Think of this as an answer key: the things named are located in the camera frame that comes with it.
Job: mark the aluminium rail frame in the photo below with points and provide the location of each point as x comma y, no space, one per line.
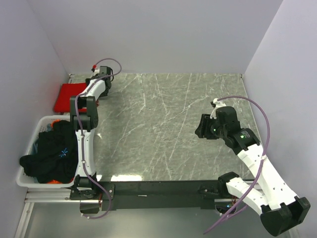
56,195

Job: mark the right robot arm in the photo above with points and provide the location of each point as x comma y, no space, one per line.
278,206

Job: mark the black base beam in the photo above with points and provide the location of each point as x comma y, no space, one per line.
202,194

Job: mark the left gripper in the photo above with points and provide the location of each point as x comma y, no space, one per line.
104,94

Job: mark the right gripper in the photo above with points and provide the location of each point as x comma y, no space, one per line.
205,123

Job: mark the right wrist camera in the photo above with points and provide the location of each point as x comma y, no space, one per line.
216,104

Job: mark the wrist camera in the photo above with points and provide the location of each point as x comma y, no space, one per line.
94,69
216,104

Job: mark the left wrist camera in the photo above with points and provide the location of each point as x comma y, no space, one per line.
94,69

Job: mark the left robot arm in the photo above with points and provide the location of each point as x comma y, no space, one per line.
84,119

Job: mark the black garment in basket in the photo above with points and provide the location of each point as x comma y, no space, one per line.
39,165

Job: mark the white laundry basket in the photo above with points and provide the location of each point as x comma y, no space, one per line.
31,182

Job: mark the red polo shirt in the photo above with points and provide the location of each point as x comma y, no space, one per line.
67,90

